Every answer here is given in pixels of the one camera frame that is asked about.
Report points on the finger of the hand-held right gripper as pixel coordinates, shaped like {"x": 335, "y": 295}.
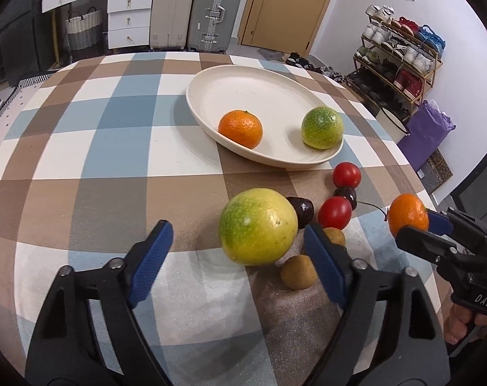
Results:
{"x": 438, "y": 222}
{"x": 422, "y": 245}

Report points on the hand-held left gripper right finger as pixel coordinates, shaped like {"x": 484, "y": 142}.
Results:
{"x": 325, "y": 261}

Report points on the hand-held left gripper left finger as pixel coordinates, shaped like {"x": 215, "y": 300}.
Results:
{"x": 153, "y": 261}

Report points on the brown longan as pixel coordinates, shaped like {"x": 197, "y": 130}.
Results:
{"x": 298, "y": 272}
{"x": 336, "y": 236}

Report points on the orange mandarin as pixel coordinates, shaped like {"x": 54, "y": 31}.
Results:
{"x": 408, "y": 215}
{"x": 241, "y": 128}

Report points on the red cherry tomato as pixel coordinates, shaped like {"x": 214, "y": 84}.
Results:
{"x": 334, "y": 213}
{"x": 347, "y": 175}

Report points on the dark cherry with stem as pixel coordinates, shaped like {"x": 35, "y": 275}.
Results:
{"x": 346, "y": 195}

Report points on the cream round plate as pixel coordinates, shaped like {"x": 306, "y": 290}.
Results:
{"x": 259, "y": 88}

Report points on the person's right hand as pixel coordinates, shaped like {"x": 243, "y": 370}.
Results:
{"x": 456, "y": 323}

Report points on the dark patterned doormat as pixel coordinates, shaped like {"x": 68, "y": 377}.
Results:
{"x": 436, "y": 171}

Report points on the purple bag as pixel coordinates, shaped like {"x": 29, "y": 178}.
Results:
{"x": 424, "y": 132}

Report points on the white bucket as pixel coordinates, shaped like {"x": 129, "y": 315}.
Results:
{"x": 390, "y": 126}

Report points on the checked tablecloth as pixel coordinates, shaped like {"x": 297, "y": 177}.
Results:
{"x": 118, "y": 148}

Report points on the wooden shoe rack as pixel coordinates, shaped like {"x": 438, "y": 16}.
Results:
{"x": 388, "y": 84}

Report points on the rows of assorted sneakers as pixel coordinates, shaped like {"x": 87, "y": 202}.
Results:
{"x": 408, "y": 56}

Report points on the scattered assorted shoes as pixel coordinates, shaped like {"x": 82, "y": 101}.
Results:
{"x": 307, "y": 63}

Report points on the black white patterned rug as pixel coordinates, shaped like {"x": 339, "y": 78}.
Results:
{"x": 10, "y": 104}

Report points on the grey door mat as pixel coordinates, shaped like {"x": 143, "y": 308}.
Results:
{"x": 271, "y": 54}

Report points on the yellow wooden pole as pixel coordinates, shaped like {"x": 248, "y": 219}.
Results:
{"x": 56, "y": 40}

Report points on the woven laundry basket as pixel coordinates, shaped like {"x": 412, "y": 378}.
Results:
{"x": 84, "y": 30}

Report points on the white drawer cabinet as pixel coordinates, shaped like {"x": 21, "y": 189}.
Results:
{"x": 129, "y": 16}

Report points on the dark grey fridge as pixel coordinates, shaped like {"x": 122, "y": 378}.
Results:
{"x": 22, "y": 48}

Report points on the beige suitcase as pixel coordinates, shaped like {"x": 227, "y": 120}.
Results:
{"x": 172, "y": 8}

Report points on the wooden door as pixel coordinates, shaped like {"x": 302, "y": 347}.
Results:
{"x": 287, "y": 8}

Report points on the silver suitcase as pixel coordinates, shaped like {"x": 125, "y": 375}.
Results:
{"x": 215, "y": 12}

